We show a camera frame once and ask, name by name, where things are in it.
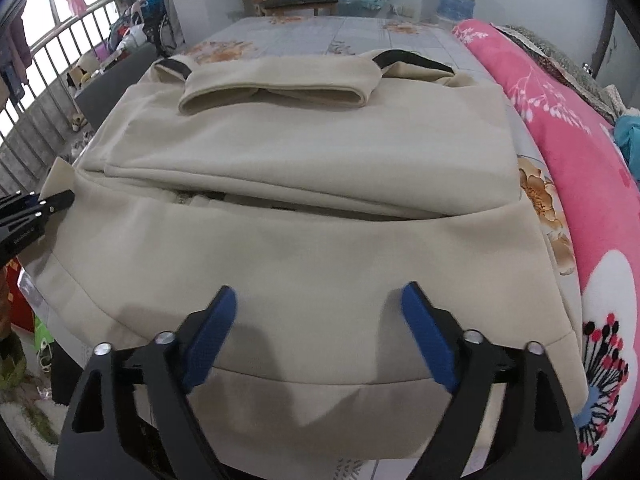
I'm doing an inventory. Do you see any beige zip jacket black trim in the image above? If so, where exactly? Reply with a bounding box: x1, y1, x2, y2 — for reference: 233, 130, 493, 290
17, 50, 586, 461

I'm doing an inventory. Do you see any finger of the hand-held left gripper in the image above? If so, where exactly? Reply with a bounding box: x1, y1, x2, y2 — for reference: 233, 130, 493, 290
20, 189, 76, 226
0, 191, 43, 213

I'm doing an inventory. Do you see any green white fuzzy mat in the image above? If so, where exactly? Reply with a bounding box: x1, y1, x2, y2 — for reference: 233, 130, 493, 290
0, 350, 58, 446

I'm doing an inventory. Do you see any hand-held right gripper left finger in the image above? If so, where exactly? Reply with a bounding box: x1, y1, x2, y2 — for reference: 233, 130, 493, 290
54, 286, 238, 480

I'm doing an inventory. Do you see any grey cabinet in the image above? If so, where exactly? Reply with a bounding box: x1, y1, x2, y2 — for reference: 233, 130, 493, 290
75, 42, 158, 133

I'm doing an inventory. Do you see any blue printed cloth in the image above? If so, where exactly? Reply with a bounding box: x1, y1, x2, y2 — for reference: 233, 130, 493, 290
612, 112, 640, 181

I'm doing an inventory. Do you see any hanging dark garment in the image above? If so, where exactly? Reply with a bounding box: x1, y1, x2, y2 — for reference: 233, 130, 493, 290
0, 15, 31, 106

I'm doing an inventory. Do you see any door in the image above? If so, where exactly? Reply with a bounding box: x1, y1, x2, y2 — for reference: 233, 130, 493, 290
587, 0, 631, 81

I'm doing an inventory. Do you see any pink floral blanket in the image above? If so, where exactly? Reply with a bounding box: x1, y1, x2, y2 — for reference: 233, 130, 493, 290
452, 19, 640, 480

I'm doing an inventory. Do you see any red gift bag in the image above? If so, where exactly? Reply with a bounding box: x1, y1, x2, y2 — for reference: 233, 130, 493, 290
5, 265, 38, 331

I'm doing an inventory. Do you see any metal window railing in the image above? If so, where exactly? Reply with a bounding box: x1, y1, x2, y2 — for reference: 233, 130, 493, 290
0, 0, 123, 196

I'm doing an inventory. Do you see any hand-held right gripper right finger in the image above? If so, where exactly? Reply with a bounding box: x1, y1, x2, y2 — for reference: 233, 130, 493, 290
400, 281, 583, 480

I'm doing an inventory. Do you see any green bag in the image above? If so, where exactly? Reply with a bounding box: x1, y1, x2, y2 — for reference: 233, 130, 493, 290
32, 317, 53, 351

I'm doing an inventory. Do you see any pile of mixed clothes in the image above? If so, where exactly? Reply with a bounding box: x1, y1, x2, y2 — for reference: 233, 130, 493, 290
97, 0, 176, 61

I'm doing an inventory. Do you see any grey brown blanket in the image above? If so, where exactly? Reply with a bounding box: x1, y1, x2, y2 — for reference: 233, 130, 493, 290
492, 24, 626, 121

